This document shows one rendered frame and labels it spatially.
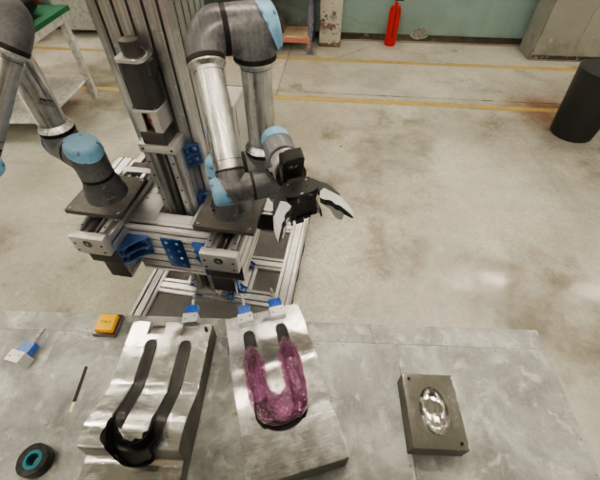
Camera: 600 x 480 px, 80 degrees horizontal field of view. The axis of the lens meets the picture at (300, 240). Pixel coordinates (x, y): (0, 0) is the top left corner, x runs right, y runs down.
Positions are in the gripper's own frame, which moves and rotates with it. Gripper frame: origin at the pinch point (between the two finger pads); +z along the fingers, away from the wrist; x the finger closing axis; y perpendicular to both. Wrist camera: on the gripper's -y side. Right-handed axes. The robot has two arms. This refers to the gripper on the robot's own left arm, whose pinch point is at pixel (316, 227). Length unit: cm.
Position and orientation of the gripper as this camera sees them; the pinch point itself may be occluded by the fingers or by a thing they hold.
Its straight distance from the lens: 66.9
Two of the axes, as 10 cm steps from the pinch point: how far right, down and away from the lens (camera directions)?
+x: -9.5, 3.0, -0.9
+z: 2.8, 7.2, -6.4
